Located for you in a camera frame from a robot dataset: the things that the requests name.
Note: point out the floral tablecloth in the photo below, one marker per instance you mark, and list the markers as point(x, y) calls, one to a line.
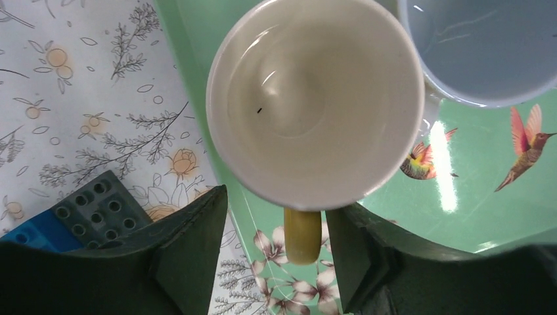
point(89, 87)

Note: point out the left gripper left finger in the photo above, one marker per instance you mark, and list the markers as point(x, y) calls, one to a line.
point(167, 267)

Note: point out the blue block on stand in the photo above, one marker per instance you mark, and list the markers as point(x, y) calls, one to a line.
point(44, 231)

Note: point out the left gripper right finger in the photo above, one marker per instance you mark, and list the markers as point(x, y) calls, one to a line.
point(381, 268)

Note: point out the dark base plate with blocks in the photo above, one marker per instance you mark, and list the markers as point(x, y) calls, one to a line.
point(101, 211)

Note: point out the yellow mug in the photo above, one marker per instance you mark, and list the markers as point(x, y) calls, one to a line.
point(313, 105)

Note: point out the light blue mug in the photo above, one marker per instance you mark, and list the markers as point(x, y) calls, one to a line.
point(488, 54)

